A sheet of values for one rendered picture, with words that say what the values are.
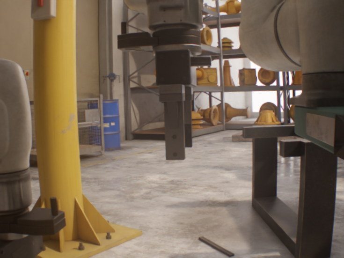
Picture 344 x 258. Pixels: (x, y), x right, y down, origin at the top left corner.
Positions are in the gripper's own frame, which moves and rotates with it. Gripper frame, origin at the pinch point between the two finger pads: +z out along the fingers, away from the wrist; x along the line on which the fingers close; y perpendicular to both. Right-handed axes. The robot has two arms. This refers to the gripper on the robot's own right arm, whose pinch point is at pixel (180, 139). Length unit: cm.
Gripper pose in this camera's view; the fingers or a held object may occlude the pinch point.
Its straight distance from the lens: 60.4
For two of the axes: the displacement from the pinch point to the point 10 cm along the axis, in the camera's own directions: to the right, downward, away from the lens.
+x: 1.5, -0.8, 9.9
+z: 0.3, 10.0, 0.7
